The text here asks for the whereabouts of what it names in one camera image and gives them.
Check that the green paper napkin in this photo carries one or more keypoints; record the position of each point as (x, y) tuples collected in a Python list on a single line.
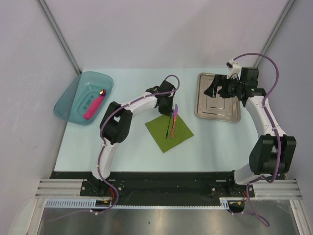
[(158, 127)]

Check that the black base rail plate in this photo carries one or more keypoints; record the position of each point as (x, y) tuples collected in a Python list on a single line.
[(167, 189)]

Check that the teal plastic bin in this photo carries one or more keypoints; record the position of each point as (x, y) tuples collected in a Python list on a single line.
[(77, 98)]

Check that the iridescent fork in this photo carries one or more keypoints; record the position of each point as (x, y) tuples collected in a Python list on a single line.
[(169, 122)]

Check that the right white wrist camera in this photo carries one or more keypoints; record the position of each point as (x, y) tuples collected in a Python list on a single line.
[(234, 70)]

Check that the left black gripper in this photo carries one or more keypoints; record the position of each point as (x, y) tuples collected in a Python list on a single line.
[(168, 111)]

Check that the steel metal tray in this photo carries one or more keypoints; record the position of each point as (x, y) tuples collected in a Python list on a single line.
[(218, 108)]

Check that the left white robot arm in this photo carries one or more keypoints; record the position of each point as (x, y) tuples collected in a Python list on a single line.
[(115, 125)]

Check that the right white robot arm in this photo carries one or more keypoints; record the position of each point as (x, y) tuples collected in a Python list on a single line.
[(274, 150)]

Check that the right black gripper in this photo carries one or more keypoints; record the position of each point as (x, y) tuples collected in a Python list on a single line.
[(219, 81)]

